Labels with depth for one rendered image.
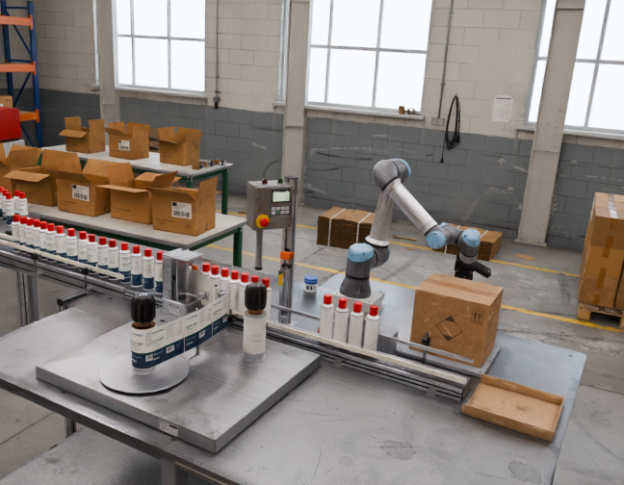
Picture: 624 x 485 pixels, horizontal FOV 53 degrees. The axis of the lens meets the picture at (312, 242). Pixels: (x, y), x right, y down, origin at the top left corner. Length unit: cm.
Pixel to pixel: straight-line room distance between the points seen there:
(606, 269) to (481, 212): 266
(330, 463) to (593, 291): 397
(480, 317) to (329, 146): 607
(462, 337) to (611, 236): 311
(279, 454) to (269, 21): 726
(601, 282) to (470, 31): 351
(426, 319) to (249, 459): 98
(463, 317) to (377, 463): 78
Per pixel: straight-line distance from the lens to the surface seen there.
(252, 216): 257
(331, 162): 836
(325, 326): 250
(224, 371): 231
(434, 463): 203
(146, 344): 223
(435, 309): 254
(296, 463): 196
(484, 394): 244
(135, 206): 456
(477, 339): 253
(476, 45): 776
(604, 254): 554
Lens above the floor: 200
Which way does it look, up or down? 17 degrees down
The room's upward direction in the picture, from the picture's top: 3 degrees clockwise
